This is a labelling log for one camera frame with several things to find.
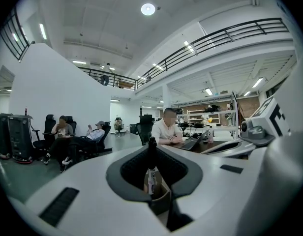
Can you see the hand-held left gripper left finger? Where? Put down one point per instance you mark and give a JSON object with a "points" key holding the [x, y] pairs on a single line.
{"points": [[92, 181]]}

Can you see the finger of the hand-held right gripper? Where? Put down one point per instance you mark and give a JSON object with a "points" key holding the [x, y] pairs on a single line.
{"points": [[222, 147]]}

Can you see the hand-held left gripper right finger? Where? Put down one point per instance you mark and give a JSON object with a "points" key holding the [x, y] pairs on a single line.
{"points": [[215, 193]]}

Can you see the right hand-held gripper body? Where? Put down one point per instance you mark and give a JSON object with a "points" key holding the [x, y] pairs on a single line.
{"points": [[267, 122]]}

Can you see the brown cardboard pen holder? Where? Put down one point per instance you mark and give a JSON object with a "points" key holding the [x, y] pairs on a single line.
{"points": [[161, 200]]}

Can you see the black marker pen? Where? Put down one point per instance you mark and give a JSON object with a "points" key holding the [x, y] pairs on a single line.
{"points": [[152, 163]]}

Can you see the black wheeled robot base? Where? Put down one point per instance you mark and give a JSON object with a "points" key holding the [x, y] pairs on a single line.
{"points": [[20, 139], [1, 136]]}

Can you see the pink drink bottle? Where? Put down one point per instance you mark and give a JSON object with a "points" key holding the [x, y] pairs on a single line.
{"points": [[210, 135]]}

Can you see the grey laptop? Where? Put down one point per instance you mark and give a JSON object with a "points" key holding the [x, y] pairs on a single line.
{"points": [[192, 142]]}

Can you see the black computer monitor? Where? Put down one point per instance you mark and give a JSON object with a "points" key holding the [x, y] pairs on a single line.
{"points": [[236, 112]]}

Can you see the white storage shelf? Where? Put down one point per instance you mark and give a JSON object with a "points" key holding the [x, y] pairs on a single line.
{"points": [[205, 118]]}

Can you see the black office chair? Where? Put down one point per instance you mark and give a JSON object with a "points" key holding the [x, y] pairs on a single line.
{"points": [[47, 136], [103, 141], [144, 129], [72, 124]]}

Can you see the black metal balcony railing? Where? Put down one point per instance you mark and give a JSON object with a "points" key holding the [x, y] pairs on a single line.
{"points": [[215, 43], [12, 36], [109, 79]]}

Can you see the round ceiling lamp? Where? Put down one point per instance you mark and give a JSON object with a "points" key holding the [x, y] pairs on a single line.
{"points": [[148, 9]]}

